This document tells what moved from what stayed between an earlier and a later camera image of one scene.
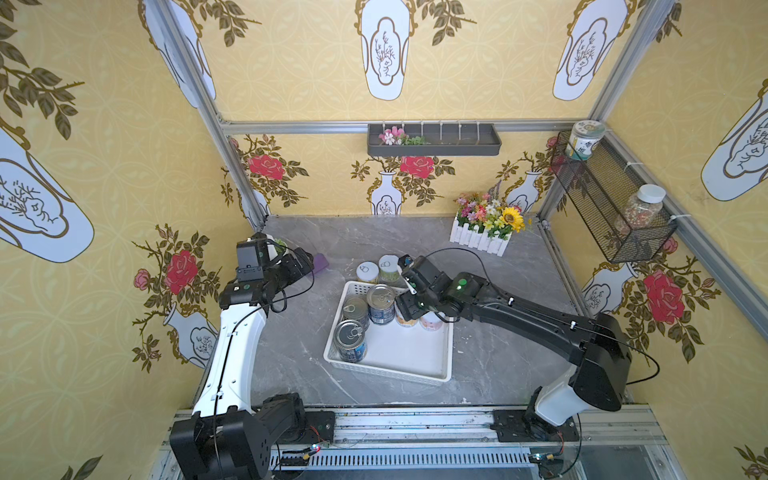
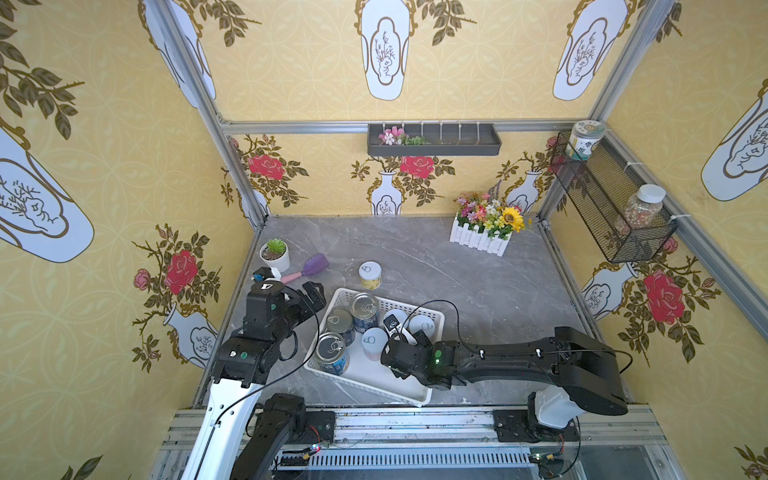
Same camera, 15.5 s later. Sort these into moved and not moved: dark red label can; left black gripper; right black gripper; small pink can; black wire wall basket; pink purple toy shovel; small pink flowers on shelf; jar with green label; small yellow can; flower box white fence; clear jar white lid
Moved: right black gripper; left black gripper; dark red label can
Not moved: jar with green label; flower box white fence; clear jar white lid; pink purple toy shovel; black wire wall basket; small pink can; small yellow can; small pink flowers on shelf
